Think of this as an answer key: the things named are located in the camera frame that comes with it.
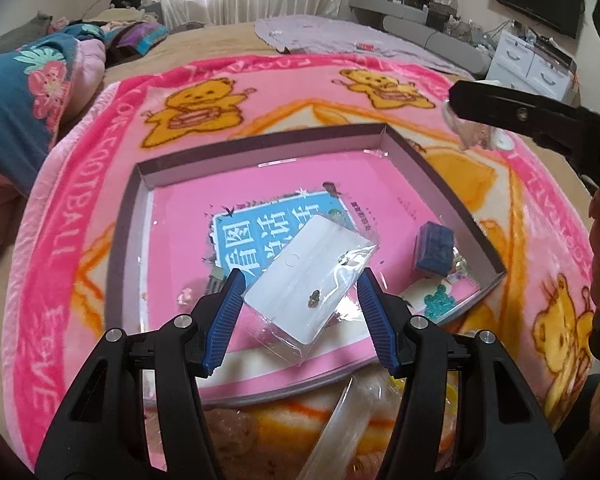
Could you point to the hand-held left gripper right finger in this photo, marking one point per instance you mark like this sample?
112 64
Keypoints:
375 310

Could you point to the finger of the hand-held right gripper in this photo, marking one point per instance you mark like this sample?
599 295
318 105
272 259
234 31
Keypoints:
505 105

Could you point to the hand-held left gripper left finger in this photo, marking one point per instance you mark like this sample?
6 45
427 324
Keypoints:
225 320

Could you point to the small clear plastic bag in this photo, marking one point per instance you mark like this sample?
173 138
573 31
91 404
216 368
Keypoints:
475 135

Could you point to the white earring card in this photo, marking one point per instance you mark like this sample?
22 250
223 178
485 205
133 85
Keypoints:
290 280

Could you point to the pink cardboard box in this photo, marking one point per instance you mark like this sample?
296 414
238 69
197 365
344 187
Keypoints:
180 220

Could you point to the small blue jewelry box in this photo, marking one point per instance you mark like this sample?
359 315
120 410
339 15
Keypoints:
434 247

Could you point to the white drawer cabinet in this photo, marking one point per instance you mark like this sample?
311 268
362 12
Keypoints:
525 62

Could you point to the teal hair clip on card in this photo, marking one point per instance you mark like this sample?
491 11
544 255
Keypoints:
439 302

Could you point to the grey desk with electronics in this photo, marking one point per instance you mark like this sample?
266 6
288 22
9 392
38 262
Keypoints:
415 27

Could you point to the large clear plastic bag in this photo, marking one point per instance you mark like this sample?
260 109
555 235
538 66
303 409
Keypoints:
345 430

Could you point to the lilac blanket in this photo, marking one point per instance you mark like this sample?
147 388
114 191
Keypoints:
340 35

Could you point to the pink printed bear blanket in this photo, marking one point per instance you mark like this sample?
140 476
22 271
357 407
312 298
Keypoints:
70 210

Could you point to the beige bed sheet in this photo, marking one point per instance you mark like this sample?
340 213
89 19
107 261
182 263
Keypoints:
205 42

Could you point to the purple striped pillow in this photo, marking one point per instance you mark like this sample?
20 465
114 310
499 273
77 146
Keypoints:
140 40

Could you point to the blue floral quilt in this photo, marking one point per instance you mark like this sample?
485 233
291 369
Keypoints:
10 100

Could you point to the pile of clothes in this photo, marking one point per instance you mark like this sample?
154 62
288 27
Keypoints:
130 5

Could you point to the grey headboard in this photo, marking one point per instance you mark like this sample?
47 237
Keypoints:
10 37

